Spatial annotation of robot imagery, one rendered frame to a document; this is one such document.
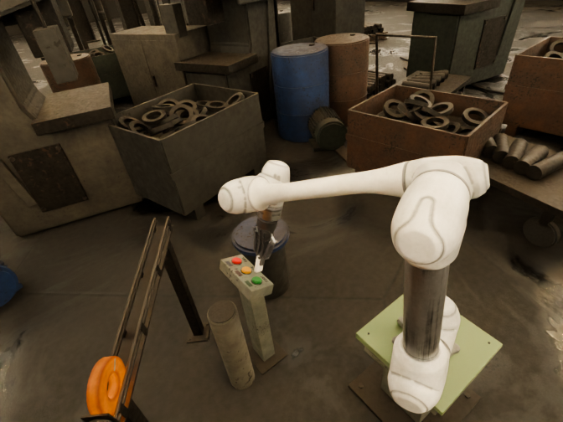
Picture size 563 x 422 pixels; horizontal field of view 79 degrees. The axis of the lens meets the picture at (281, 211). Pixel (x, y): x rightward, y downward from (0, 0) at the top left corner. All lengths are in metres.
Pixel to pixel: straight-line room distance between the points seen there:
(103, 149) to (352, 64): 2.50
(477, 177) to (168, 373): 1.65
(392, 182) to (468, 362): 0.83
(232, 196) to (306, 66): 2.63
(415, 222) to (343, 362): 1.25
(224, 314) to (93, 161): 1.98
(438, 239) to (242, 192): 0.56
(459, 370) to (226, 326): 0.87
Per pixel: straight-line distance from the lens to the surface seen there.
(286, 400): 1.79
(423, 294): 0.91
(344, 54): 3.85
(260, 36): 4.16
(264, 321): 1.64
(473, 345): 1.58
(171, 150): 2.48
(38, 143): 3.05
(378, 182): 0.96
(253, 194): 1.01
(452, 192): 0.79
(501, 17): 5.56
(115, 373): 1.19
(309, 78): 3.56
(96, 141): 3.01
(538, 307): 2.34
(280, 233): 1.86
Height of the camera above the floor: 1.62
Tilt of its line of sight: 36 degrees down
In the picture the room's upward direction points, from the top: 7 degrees counter-clockwise
